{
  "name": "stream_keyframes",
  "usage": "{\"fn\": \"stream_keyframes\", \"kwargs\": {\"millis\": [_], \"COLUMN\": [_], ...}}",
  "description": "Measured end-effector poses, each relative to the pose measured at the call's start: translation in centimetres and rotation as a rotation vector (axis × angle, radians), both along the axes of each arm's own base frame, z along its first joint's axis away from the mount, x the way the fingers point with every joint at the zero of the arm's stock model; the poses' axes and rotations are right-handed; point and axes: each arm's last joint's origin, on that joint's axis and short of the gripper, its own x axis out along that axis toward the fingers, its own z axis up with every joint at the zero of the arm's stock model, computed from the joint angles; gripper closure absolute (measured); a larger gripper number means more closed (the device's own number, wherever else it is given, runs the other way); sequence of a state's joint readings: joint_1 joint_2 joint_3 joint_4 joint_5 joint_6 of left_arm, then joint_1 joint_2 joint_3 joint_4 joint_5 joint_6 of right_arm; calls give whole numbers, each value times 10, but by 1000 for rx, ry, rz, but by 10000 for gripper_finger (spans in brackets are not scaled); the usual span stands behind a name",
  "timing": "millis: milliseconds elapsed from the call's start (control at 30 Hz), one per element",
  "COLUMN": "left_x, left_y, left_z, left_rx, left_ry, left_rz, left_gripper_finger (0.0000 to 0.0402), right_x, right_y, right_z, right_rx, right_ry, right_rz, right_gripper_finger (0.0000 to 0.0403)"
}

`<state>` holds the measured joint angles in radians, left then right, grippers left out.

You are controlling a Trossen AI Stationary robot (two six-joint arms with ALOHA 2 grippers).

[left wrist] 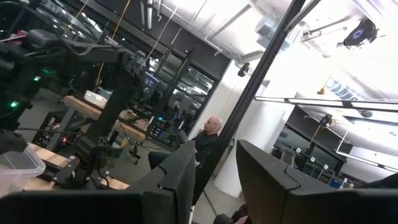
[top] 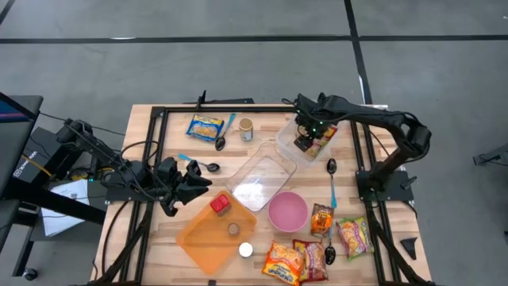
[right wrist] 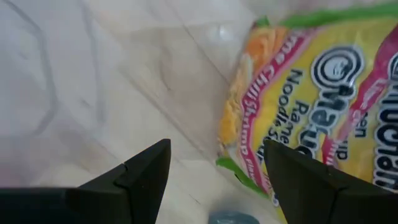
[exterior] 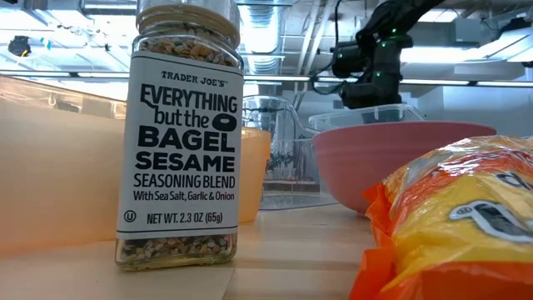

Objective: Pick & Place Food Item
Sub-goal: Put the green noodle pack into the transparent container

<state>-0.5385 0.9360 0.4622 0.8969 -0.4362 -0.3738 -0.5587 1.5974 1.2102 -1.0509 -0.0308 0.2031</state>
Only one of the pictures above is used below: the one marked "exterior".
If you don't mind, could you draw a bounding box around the yellow orange ramen noodle packet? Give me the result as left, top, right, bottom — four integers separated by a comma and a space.
349, 135, 533, 300

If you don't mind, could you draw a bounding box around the silver round ventilation duct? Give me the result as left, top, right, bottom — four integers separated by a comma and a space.
239, 0, 288, 76

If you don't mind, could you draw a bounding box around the orange plastic tray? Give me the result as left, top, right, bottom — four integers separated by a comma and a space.
0, 73, 272, 256

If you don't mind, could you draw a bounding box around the pink bowl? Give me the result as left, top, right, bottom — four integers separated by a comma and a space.
311, 120, 497, 216

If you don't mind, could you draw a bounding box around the black ceiling cable reel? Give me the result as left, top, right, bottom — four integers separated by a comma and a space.
7, 35, 32, 58

